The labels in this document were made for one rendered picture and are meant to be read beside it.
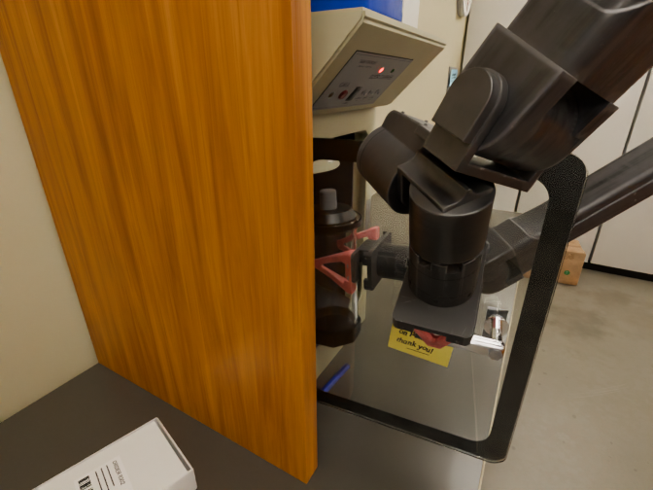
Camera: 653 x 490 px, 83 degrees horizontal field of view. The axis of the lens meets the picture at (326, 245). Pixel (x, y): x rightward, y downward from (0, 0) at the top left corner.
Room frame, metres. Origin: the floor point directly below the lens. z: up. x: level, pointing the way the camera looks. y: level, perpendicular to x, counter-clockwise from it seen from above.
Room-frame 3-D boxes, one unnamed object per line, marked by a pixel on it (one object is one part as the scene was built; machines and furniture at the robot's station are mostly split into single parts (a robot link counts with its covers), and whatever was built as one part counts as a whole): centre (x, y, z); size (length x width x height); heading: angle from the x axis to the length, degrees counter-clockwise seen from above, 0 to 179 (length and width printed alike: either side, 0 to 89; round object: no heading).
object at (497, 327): (0.33, -0.15, 1.20); 0.10 x 0.05 x 0.03; 66
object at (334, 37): (0.56, -0.06, 1.46); 0.32 x 0.12 x 0.10; 150
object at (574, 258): (2.71, -1.82, 0.14); 0.41 x 0.33 x 0.29; 67
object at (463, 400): (0.38, -0.09, 1.19); 0.30 x 0.01 x 0.40; 66
